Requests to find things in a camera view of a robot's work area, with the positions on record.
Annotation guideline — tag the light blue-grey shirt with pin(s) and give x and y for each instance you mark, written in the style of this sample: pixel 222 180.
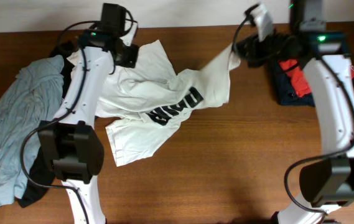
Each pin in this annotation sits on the light blue-grey shirt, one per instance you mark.
pixel 35 95

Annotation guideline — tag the black t-shirt white logo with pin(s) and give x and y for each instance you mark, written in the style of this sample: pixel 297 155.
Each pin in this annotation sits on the black t-shirt white logo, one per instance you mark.
pixel 39 172

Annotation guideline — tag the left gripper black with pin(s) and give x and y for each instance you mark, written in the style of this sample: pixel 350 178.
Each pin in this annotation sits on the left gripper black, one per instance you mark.
pixel 130 60

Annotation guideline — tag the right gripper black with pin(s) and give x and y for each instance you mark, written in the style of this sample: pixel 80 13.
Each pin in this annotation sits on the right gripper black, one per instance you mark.
pixel 252 56

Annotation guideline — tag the navy folded garment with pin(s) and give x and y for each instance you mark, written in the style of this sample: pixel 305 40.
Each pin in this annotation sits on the navy folded garment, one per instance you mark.
pixel 286 95

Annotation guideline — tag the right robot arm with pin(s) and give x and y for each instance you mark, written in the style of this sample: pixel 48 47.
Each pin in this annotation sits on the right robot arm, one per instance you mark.
pixel 326 181

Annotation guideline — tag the white t-shirt black print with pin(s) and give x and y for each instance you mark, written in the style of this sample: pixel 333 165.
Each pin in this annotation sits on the white t-shirt black print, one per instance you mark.
pixel 151 101

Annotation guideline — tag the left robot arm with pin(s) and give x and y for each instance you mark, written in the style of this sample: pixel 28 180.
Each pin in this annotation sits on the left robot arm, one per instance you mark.
pixel 71 148

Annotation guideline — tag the red folded shirt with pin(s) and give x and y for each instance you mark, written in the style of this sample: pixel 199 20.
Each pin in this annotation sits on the red folded shirt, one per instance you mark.
pixel 299 83

